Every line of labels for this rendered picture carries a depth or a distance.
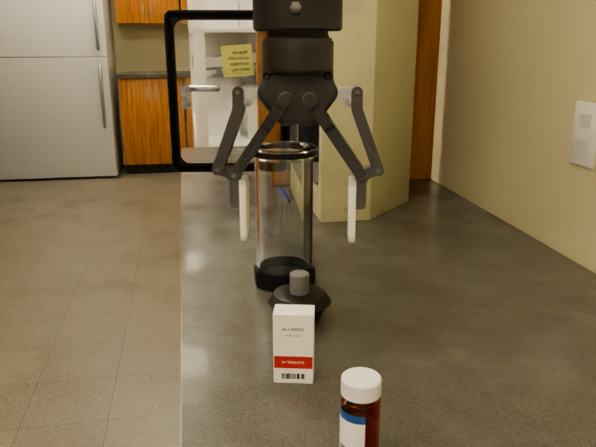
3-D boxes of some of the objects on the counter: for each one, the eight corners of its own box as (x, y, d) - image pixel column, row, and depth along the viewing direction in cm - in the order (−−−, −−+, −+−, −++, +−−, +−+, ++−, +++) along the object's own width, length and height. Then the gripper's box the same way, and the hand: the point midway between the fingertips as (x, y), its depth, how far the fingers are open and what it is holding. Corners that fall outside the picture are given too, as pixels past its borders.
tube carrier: (309, 262, 109) (310, 139, 103) (323, 285, 99) (324, 151, 93) (248, 265, 107) (245, 141, 101) (254, 289, 97) (252, 153, 91)
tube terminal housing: (385, 184, 170) (398, -132, 148) (430, 216, 140) (455, -175, 118) (295, 188, 166) (294, -137, 144) (321, 223, 136) (325, -183, 113)
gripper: (408, 35, 68) (398, 229, 74) (191, 35, 69) (200, 227, 75) (418, 35, 61) (407, 250, 67) (176, 35, 61) (187, 247, 68)
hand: (297, 223), depth 70 cm, fingers open, 11 cm apart
